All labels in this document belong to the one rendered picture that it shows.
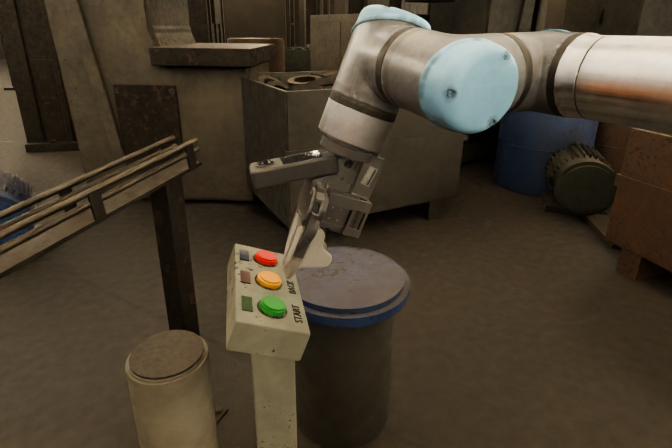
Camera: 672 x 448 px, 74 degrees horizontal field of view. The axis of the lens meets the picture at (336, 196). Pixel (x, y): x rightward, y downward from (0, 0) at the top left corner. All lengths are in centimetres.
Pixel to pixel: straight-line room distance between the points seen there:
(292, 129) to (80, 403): 121
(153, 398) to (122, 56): 219
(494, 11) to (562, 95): 304
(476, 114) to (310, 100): 153
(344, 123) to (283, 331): 30
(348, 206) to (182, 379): 35
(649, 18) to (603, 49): 395
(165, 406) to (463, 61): 61
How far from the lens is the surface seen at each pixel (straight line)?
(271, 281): 73
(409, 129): 225
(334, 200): 58
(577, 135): 307
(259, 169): 57
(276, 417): 86
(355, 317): 98
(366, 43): 55
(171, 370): 74
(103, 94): 277
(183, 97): 262
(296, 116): 194
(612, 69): 50
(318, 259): 63
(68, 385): 162
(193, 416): 79
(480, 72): 46
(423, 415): 138
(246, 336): 65
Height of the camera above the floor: 99
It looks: 21 degrees down
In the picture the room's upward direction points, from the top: 1 degrees clockwise
